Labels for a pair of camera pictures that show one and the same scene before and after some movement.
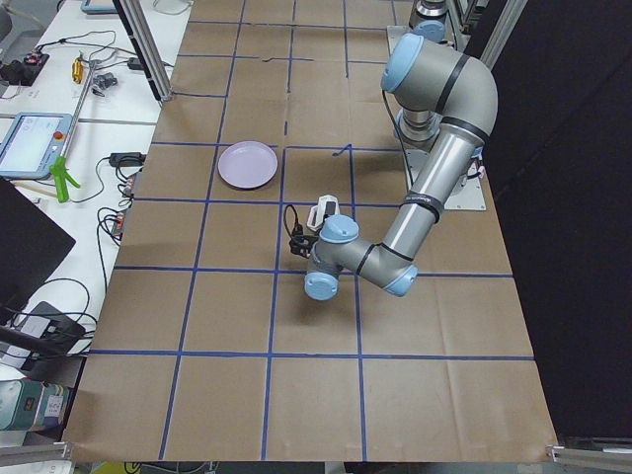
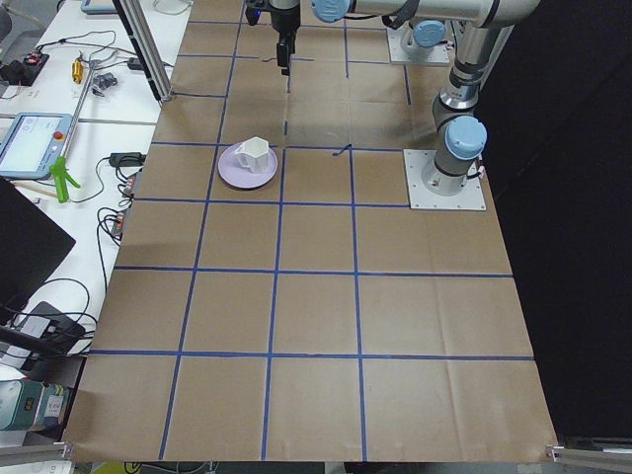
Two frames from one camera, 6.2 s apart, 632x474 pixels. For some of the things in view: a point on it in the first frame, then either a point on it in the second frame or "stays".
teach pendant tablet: (33, 141) stays
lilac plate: (247, 165) stays
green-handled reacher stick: (59, 169) stays
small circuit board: (129, 190) stays
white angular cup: (317, 212) → (253, 154)
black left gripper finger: (330, 209) → (282, 54)
